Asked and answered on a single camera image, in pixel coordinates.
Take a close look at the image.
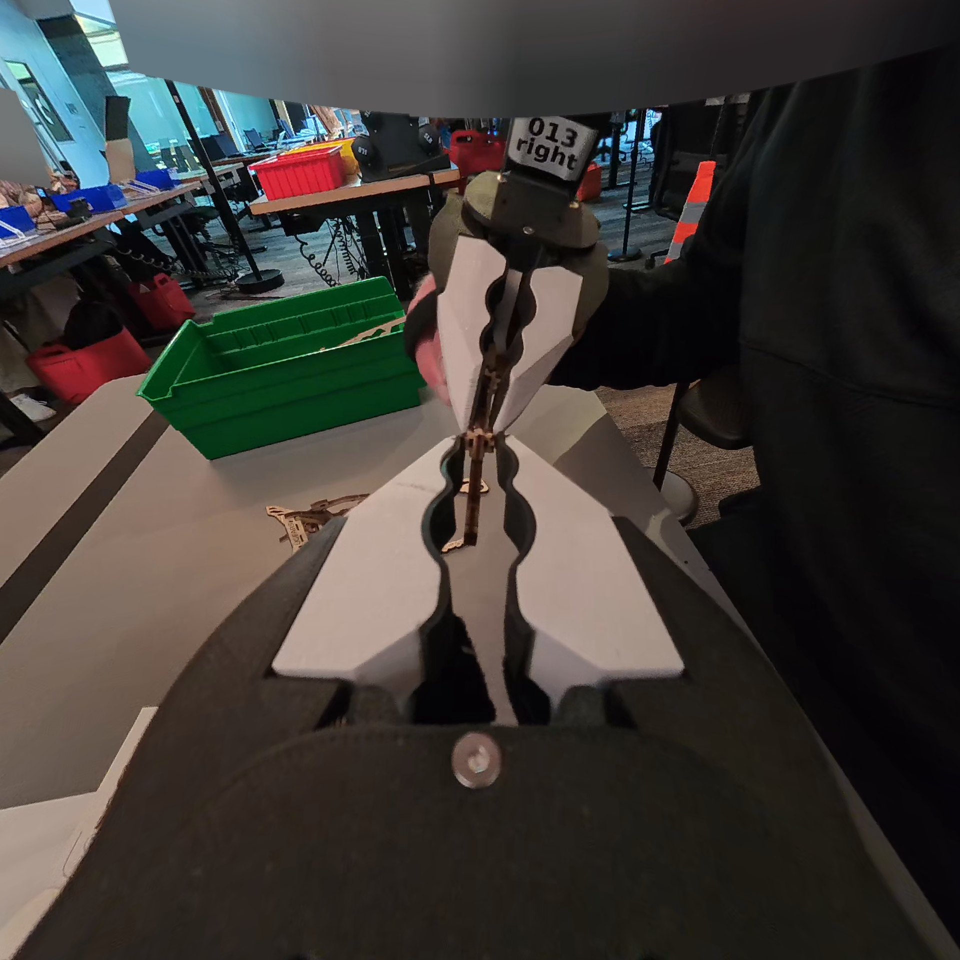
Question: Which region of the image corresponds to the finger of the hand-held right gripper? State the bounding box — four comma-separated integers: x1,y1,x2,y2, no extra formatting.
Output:
435,234,507,436
489,264,591,436

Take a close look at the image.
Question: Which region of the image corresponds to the plywood parts sheet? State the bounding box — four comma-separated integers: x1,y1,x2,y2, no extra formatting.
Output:
321,316,410,354

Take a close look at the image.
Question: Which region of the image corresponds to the orange traffic cone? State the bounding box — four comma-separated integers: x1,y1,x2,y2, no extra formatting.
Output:
663,160,718,265

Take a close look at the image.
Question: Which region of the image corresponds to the person's right hand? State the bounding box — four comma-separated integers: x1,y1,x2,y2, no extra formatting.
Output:
405,273,455,410

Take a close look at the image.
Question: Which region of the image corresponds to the thin wooden model strip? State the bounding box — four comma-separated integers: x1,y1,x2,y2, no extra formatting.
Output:
453,429,498,552

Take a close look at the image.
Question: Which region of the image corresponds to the person's right forearm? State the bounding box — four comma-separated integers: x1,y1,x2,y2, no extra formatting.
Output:
547,258,759,393

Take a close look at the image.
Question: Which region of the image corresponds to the red bag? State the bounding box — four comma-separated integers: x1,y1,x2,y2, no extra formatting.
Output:
27,327,153,406
127,273,198,333

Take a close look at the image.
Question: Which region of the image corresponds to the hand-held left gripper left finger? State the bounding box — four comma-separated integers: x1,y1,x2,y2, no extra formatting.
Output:
272,433,460,706

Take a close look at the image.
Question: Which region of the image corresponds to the black floor lamp stand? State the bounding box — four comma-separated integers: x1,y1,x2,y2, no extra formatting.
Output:
165,78,286,295

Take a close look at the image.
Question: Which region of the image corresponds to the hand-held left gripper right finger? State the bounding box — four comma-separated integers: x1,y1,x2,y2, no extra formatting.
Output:
497,433,685,708

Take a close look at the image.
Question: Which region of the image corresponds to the coiled black cable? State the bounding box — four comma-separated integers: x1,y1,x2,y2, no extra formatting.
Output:
298,223,355,291

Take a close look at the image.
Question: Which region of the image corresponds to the black office chair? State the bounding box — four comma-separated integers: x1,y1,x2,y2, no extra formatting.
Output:
651,366,753,520

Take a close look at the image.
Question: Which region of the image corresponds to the green plastic bin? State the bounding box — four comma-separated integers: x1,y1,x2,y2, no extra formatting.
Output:
136,276,427,460

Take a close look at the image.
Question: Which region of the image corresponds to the wooden-top work table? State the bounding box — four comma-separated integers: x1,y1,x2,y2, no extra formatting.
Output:
249,168,462,303

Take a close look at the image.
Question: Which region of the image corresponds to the person's black-clothed torso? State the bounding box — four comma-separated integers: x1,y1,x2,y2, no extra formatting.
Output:
675,45,960,942

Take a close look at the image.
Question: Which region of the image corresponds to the red carry basket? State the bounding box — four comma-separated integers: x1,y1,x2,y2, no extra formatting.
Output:
448,129,505,175

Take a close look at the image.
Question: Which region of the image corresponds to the yellow plastic bin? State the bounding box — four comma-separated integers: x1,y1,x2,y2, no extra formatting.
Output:
300,138,358,178

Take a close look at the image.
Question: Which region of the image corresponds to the white instruction paper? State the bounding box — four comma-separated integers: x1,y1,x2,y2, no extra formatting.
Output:
0,705,160,960

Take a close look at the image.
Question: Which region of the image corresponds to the red plastic bin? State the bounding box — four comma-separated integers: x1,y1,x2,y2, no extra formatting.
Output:
249,146,348,202

